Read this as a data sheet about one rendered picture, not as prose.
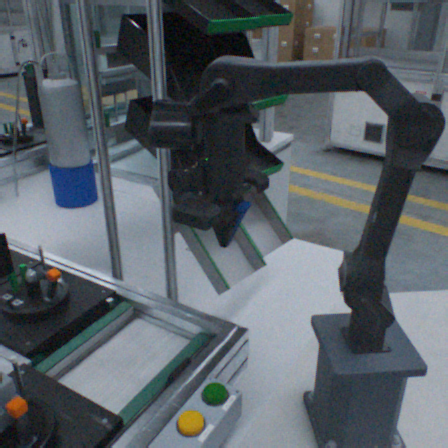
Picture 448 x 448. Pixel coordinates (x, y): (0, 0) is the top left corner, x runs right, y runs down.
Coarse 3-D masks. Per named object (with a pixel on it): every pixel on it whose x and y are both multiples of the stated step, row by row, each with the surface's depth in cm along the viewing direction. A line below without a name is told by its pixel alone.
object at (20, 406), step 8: (8, 400) 66; (16, 400) 64; (24, 400) 65; (8, 408) 64; (16, 408) 63; (24, 408) 64; (16, 416) 64; (24, 416) 65; (16, 424) 65; (24, 424) 66; (24, 432) 66; (24, 440) 66; (32, 440) 68
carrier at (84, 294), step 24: (24, 264) 103; (48, 264) 116; (0, 288) 107; (24, 288) 103; (72, 288) 107; (96, 288) 107; (0, 312) 99; (24, 312) 96; (48, 312) 97; (72, 312) 99; (0, 336) 92; (24, 336) 92; (48, 336) 92
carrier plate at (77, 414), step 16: (32, 368) 85; (16, 384) 81; (32, 384) 81; (48, 384) 81; (48, 400) 78; (64, 400) 78; (80, 400) 78; (64, 416) 75; (80, 416) 75; (96, 416) 75; (112, 416) 75; (64, 432) 72; (80, 432) 72; (96, 432) 72; (112, 432) 73
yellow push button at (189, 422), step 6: (186, 414) 75; (192, 414) 75; (198, 414) 75; (180, 420) 74; (186, 420) 74; (192, 420) 74; (198, 420) 74; (180, 426) 73; (186, 426) 73; (192, 426) 73; (198, 426) 73; (186, 432) 73; (192, 432) 73; (198, 432) 73
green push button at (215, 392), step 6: (210, 384) 81; (216, 384) 81; (222, 384) 81; (204, 390) 80; (210, 390) 80; (216, 390) 80; (222, 390) 80; (204, 396) 79; (210, 396) 78; (216, 396) 78; (222, 396) 79; (210, 402) 78; (216, 402) 78
